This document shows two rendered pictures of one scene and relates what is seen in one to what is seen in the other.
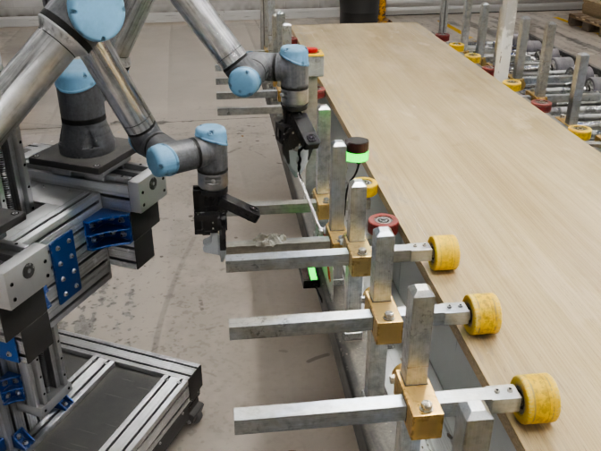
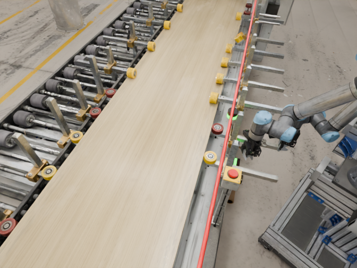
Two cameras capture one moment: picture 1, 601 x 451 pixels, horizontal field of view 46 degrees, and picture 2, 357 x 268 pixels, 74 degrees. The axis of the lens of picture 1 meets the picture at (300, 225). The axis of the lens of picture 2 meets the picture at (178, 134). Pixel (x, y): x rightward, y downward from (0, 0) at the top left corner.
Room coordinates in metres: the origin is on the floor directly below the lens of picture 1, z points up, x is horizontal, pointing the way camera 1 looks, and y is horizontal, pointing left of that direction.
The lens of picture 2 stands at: (2.75, -0.05, 2.07)
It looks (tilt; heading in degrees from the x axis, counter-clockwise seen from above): 49 degrees down; 202
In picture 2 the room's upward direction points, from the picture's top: 2 degrees clockwise
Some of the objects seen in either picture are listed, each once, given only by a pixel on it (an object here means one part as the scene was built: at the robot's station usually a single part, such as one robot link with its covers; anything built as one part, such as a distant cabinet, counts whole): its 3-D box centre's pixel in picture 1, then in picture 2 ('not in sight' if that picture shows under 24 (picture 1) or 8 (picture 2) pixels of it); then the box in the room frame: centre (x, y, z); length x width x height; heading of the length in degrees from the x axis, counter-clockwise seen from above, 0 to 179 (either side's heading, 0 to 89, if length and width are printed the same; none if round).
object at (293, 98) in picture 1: (293, 96); (257, 133); (1.85, 0.02, 1.17); 0.08 x 0.08 x 0.05
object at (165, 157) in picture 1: (170, 155); (315, 117); (1.54, 0.30, 1.12); 0.11 x 0.11 x 0.08; 37
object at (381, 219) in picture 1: (382, 237); (216, 132); (1.64, -0.22, 0.85); 0.08 x 0.08 x 0.11
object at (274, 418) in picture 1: (389, 407); (253, 66); (0.87, -0.14, 0.95); 0.50 x 0.04 x 0.04; 97
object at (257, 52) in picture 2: not in sight; (255, 51); (0.63, -0.17, 0.95); 0.50 x 0.04 x 0.04; 97
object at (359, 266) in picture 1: (357, 251); (240, 104); (1.39, -0.13, 0.95); 0.13 x 0.06 x 0.05; 7
